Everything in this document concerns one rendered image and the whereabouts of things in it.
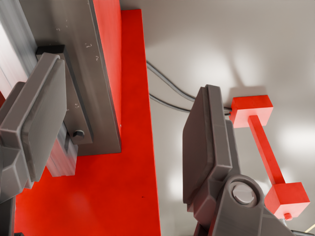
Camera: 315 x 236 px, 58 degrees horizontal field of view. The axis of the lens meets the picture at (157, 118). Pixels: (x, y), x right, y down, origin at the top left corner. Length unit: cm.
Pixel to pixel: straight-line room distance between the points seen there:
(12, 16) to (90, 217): 51
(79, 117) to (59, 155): 10
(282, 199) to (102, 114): 119
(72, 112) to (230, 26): 119
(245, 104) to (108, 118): 142
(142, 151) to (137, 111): 17
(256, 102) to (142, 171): 137
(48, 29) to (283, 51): 156
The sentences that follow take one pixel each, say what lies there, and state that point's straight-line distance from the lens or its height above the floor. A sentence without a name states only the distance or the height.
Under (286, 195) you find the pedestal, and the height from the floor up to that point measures 75.
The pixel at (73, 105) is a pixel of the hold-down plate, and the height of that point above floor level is 91.
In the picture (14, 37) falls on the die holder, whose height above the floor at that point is 95.
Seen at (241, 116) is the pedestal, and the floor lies 12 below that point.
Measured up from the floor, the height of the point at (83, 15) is 87.
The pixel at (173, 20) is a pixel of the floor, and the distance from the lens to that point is 160.
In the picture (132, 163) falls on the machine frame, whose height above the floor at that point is 91.
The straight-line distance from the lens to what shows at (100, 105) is 72.
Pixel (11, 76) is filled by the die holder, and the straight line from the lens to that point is 57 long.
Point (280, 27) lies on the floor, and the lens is 182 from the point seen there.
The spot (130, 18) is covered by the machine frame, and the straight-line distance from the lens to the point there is 148.
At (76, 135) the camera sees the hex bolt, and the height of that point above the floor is 92.
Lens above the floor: 137
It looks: 41 degrees down
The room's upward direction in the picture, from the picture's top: 174 degrees clockwise
